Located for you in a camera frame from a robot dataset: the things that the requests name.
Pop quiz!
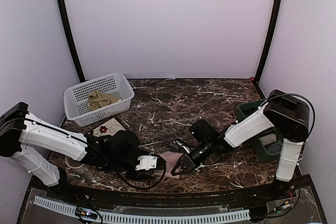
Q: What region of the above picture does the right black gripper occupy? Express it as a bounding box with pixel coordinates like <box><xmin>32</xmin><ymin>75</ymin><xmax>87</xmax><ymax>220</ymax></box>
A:
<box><xmin>172</xmin><ymin>140</ymin><xmax>213</xmax><ymax>175</ymax></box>

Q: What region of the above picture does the pink white underwear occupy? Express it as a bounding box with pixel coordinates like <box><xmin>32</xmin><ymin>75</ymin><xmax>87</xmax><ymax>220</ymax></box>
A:
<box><xmin>157</xmin><ymin>151</ymin><xmax>183</xmax><ymax>179</ymax></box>

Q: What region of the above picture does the olive green cloth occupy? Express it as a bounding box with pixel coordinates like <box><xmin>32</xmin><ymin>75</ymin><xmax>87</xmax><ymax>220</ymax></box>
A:
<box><xmin>87</xmin><ymin>90</ymin><xmax>120</xmax><ymax>111</ymax></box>

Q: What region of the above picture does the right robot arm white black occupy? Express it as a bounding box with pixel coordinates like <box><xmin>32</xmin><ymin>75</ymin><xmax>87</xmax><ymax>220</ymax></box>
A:
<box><xmin>171</xmin><ymin>90</ymin><xmax>316</xmax><ymax>200</ymax></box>

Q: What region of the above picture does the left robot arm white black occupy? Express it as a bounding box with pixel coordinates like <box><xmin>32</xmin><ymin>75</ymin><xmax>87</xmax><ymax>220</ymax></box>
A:
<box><xmin>1</xmin><ymin>102</ymin><xmax>166</xmax><ymax>201</ymax></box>

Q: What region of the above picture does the floral square ceramic plate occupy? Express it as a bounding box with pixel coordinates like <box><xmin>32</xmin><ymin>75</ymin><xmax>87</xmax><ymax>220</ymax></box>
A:
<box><xmin>88</xmin><ymin>118</ymin><xmax>126</xmax><ymax>137</ymax></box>

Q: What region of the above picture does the beige floral mug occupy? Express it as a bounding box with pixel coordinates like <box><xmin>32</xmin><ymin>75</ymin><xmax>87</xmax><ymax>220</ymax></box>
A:
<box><xmin>65</xmin><ymin>156</ymin><xmax>87</xmax><ymax>180</ymax></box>

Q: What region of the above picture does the white plastic mesh basket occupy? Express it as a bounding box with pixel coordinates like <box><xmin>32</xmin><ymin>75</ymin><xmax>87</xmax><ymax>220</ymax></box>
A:
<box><xmin>64</xmin><ymin>73</ymin><xmax>134</xmax><ymax>126</ymax></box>

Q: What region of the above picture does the green divided organizer box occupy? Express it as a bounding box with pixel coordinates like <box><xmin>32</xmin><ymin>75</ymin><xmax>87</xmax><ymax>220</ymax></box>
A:
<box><xmin>237</xmin><ymin>99</ymin><xmax>283</xmax><ymax>163</ymax></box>

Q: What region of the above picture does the grey rolled cloth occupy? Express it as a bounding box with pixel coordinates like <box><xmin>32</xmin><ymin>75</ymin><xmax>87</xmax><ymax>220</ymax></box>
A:
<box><xmin>259</xmin><ymin>133</ymin><xmax>277</xmax><ymax>146</ymax></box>

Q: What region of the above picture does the black striped rolled cloth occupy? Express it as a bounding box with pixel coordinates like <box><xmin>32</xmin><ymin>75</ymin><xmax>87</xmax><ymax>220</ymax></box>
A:
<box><xmin>265</xmin><ymin>141</ymin><xmax>282</xmax><ymax>156</ymax></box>

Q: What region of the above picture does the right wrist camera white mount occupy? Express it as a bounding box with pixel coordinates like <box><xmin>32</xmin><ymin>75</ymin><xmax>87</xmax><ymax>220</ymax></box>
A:
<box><xmin>169</xmin><ymin>140</ymin><xmax>190</xmax><ymax>153</ymax></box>

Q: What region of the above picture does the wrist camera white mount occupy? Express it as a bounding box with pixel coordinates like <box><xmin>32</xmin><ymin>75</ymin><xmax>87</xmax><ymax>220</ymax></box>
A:
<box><xmin>135</xmin><ymin>155</ymin><xmax>158</xmax><ymax>171</ymax></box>
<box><xmin>169</xmin><ymin>140</ymin><xmax>190</xmax><ymax>153</ymax></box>

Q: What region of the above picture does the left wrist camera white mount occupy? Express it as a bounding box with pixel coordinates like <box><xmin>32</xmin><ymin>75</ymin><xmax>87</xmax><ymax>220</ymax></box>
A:
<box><xmin>135</xmin><ymin>155</ymin><xmax>158</xmax><ymax>171</ymax></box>

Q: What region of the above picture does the white slotted cable duct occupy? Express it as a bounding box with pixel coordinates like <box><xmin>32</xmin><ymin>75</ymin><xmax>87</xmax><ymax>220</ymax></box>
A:
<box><xmin>33</xmin><ymin>196</ymin><xmax>250</xmax><ymax>223</ymax></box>

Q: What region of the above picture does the black front table rail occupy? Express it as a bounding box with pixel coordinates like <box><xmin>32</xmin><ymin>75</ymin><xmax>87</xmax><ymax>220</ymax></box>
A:
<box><xmin>26</xmin><ymin>174</ymin><xmax>316</xmax><ymax>209</ymax></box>

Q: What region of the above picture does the left black frame post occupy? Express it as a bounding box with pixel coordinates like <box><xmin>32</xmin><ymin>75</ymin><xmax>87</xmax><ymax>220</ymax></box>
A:
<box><xmin>57</xmin><ymin>0</ymin><xmax>86</xmax><ymax>82</ymax></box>

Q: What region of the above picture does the black frame post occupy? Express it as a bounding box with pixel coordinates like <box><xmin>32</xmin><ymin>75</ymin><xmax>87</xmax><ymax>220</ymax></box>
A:
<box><xmin>57</xmin><ymin>0</ymin><xmax>86</xmax><ymax>82</ymax></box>
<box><xmin>253</xmin><ymin>0</ymin><xmax>281</xmax><ymax>86</ymax></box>

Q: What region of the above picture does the right black frame post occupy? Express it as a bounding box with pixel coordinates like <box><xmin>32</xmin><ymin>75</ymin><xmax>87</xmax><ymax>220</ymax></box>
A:
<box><xmin>253</xmin><ymin>0</ymin><xmax>281</xmax><ymax>86</ymax></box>

